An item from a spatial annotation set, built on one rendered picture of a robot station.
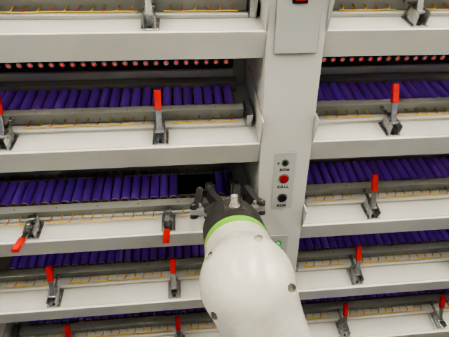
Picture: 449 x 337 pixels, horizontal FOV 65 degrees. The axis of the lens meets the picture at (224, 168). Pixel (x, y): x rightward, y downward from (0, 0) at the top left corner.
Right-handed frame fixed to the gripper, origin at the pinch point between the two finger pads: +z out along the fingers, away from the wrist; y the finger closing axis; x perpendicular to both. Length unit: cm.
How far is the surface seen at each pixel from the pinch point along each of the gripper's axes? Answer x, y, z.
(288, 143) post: -10.1, -11.7, -8.0
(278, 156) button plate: -7.7, -10.0, -7.7
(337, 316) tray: 43, -32, 9
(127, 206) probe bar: 3.7, 19.4, -0.4
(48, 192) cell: 1.5, 36.7, 4.4
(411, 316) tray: 44, -53, 7
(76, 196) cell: 2.2, 30.6, 3.0
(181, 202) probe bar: 3.4, 8.5, 0.0
